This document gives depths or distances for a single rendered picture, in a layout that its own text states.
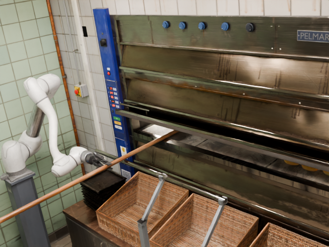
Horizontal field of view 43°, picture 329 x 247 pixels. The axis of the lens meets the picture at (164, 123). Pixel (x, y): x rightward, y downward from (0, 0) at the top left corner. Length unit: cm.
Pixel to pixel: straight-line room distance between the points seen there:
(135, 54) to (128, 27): 20
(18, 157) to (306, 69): 219
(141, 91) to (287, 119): 121
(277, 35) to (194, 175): 122
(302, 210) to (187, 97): 101
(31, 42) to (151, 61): 125
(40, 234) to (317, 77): 251
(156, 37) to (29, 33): 132
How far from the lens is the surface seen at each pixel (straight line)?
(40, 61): 385
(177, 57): 276
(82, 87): 367
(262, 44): 234
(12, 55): 373
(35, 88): 305
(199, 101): 273
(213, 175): 290
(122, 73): 324
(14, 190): 346
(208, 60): 259
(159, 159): 324
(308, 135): 232
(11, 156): 337
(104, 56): 331
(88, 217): 351
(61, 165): 299
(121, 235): 314
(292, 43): 225
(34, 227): 364
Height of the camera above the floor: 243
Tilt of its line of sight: 21 degrees down
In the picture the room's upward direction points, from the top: 7 degrees counter-clockwise
